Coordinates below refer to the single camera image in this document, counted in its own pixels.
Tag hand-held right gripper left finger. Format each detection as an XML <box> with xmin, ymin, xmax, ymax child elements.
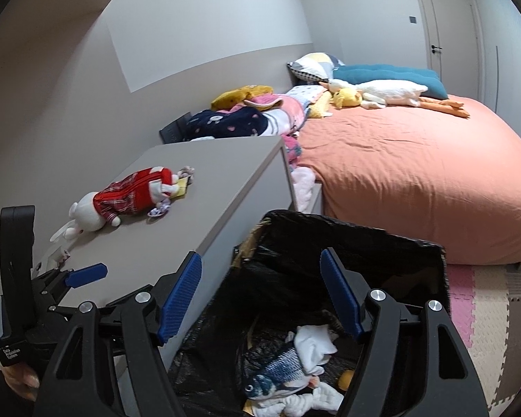
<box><xmin>34</xmin><ymin>252</ymin><xmax>202</xmax><ymax>417</ymax></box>

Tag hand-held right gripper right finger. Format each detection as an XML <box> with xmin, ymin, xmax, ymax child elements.
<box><xmin>320</xmin><ymin>247</ymin><xmax>489</xmax><ymax>417</ymax></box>

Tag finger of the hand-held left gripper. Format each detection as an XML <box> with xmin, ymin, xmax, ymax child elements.
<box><xmin>32</xmin><ymin>263</ymin><xmax>109</xmax><ymax>300</ymax></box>

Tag white bear plush brown head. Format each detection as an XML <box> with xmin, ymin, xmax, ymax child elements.
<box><xmin>243</xmin><ymin>325</ymin><xmax>346</xmax><ymax>417</ymax></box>

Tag bin with black bag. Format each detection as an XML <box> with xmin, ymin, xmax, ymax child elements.
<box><xmin>169</xmin><ymin>209</ymin><xmax>452</xmax><ymax>417</ymax></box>

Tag blue fish plush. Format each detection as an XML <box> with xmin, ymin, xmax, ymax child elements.
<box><xmin>243</xmin><ymin>341</ymin><xmax>317</xmax><ymax>400</ymax></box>

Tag person's left hand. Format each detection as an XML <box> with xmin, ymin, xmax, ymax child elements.
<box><xmin>0</xmin><ymin>364</ymin><xmax>41</xmax><ymax>401</ymax></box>

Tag white bunny plush red clothes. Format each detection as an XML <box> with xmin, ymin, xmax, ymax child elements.
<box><xmin>50</xmin><ymin>166</ymin><xmax>181</xmax><ymax>242</ymax></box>

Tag light pink cloth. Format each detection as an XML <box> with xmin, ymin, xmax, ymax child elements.
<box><xmin>292</xmin><ymin>167</ymin><xmax>317</xmax><ymax>213</ymax></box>

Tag grey desk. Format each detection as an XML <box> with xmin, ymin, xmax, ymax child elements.
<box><xmin>0</xmin><ymin>134</ymin><xmax>298</xmax><ymax>383</ymax></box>

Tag bed with orange cover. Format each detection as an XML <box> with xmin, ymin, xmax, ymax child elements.
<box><xmin>295</xmin><ymin>93</ymin><xmax>521</xmax><ymax>270</ymax></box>

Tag pink and beige foam mat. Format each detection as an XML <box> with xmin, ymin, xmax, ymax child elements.
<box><xmin>445</xmin><ymin>263</ymin><xmax>521</xmax><ymax>400</ymax></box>

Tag black box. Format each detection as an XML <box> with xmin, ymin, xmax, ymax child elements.
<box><xmin>159</xmin><ymin>112</ymin><xmax>194</xmax><ymax>145</ymax></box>

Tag navy patterned blanket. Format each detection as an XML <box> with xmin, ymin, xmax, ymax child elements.
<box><xmin>184</xmin><ymin>106</ymin><xmax>270</xmax><ymax>142</ymax></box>

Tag pink patterned blanket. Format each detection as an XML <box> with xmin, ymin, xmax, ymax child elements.
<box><xmin>243</xmin><ymin>84</ymin><xmax>331</xmax><ymax>183</ymax></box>

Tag yellow duck plush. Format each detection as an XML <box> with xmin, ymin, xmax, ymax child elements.
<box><xmin>308</xmin><ymin>88</ymin><xmax>362</xmax><ymax>119</ymax></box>

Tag white goose plush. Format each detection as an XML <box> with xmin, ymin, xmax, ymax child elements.
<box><xmin>319</xmin><ymin>78</ymin><xmax>470</xmax><ymax>119</ymax></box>

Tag yellow plush toy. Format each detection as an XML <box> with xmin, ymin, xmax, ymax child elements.
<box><xmin>210</xmin><ymin>83</ymin><xmax>273</xmax><ymax>111</ymax></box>

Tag teal pillow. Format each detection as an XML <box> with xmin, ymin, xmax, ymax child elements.
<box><xmin>333</xmin><ymin>64</ymin><xmax>449</xmax><ymax>100</ymax></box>

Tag checkered pillow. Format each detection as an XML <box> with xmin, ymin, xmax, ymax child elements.
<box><xmin>287</xmin><ymin>52</ymin><xmax>346</xmax><ymax>83</ymax></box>

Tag white door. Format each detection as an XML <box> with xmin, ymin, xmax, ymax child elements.
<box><xmin>410</xmin><ymin>0</ymin><xmax>482</xmax><ymax>96</ymax></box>

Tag white wardrobe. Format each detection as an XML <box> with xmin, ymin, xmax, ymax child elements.
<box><xmin>482</xmin><ymin>0</ymin><xmax>521</xmax><ymax>140</ymax></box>

